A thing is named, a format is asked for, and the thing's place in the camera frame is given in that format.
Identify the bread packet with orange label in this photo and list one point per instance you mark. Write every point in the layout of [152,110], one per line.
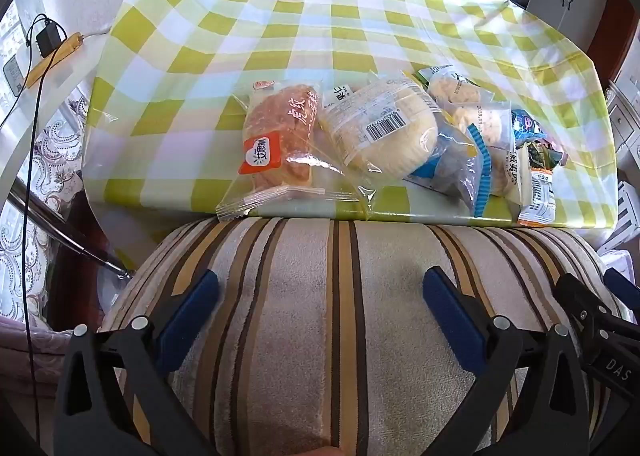
[280,136]

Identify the round pale cake packet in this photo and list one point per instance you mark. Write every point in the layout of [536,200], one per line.
[380,131]

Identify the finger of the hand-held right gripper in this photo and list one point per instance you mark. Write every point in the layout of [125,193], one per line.
[622,288]
[595,331]

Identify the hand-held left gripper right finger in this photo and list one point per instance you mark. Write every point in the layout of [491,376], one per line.
[450,316]

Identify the white slatted stool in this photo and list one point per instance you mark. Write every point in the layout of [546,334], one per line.
[627,201]

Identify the white lace cloth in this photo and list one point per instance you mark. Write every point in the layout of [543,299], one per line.
[50,146]

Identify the large blue snack packet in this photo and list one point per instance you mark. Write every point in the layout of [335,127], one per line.
[455,166]

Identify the ornate white dressing table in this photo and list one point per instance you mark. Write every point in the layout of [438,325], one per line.
[625,121]

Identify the small white device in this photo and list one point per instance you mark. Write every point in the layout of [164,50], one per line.
[12,76]

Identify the chrome table leg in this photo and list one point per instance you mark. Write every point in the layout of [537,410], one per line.
[65,231]

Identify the brown striped sofa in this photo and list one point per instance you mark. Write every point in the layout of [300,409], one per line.
[320,336]

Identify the clear pale cake packet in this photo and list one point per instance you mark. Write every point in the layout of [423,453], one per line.
[495,146]

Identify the green-edged cake packet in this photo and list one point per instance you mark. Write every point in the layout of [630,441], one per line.
[455,86]

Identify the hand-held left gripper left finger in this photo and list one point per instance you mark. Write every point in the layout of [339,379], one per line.
[192,316]

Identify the black power adapter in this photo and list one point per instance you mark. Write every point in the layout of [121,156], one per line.
[49,38]

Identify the green yellow checkered tablecloth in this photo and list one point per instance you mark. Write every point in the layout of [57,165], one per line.
[300,36]

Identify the wooden power strip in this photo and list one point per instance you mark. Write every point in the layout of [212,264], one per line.
[70,43]

